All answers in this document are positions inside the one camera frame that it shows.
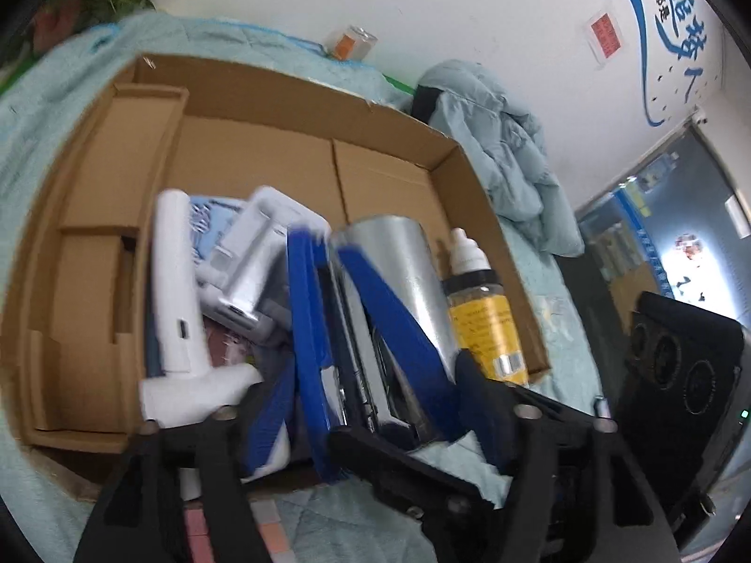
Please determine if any pastel rubiks cube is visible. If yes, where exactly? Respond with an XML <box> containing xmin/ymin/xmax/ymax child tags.
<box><xmin>184</xmin><ymin>500</ymin><xmax>295</xmax><ymax>562</ymax></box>

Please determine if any white handheld device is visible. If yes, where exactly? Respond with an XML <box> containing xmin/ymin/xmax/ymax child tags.
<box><xmin>137</xmin><ymin>188</ymin><xmax>292</xmax><ymax>502</ymax></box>

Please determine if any yellow label glass jar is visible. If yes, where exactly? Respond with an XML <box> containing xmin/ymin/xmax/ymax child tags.
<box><xmin>443</xmin><ymin>269</ymin><xmax>528</xmax><ymax>385</ymax></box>

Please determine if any blue stapler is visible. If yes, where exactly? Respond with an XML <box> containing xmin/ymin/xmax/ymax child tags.
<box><xmin>286</xmin><ymin>215</ymin><xmax>466</xmax><ymax>482</ymax></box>

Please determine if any white spray bottle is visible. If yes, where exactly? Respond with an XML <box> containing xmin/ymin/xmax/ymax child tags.
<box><xmin>449</xmin><ymin>228</ymin><xmax>490</xmax><ymax>276</ymax></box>

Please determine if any silver metal tin can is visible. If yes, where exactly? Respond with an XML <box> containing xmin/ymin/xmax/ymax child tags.
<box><xmin>329</xmin><ymin>215</ymin><xmax>458</xmax><ymax>434</ymax></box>

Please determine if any colourful cartoon game box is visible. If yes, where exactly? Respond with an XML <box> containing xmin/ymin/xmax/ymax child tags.
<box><xmin>144</xmin><ymin>195</ymin><xmax>290</xmax><ymax>378</ymax></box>

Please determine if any white rectangular plastic gadget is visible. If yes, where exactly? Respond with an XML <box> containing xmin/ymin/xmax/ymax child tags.
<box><xmin>196</xmin><ymin>186</ymin><xmax>331</xmax><ymax>343</ymax></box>

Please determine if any glass door with blue stripe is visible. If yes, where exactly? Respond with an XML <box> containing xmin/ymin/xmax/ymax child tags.
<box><xmin>559</xmin><ymin>126</ymin><xmax>750</xmax><ymax>334</ymax></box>

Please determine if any large shallow cardboard box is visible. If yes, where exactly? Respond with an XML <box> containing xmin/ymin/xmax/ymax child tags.
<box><xmin>0</xmin><ymin>53</ymin><xmax>552</xmax><ymax>502</ymax></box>

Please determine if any light blue folded jacket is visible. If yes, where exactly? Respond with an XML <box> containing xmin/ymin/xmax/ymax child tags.
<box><xmin>411</xmin><ymin>60</ymin><xmax>584</xmax><ymax>258</ymax></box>

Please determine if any red wall notice sign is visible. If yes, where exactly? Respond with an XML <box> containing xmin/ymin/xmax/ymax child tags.
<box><xmin>583</xmin><ymin>4</ymin><xmax>626</xmax><ymax>68</ymax></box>

